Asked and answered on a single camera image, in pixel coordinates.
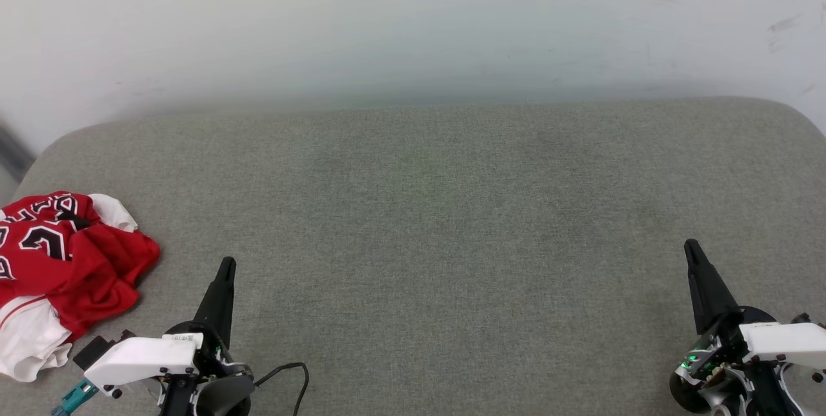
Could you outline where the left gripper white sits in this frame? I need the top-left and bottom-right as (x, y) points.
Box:
(84, 258), (254, 399)

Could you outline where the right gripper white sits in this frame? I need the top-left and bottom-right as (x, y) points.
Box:
(685, 240), (826, 371)

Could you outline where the red and white jersey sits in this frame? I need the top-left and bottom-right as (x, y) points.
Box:
(0, 192), (161, 382)

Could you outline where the grey fabric sofa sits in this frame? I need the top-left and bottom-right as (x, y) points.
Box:
(0, 97), (826, 416)

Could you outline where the grey metal bar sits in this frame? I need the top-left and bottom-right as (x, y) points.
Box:
(0, 121), (34, 179)

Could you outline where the thin black cable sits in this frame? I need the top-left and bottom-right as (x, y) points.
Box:
(254, 362), (310, 416)

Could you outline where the teal cable connector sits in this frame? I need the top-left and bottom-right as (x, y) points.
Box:
(52, 379), (99, 416)

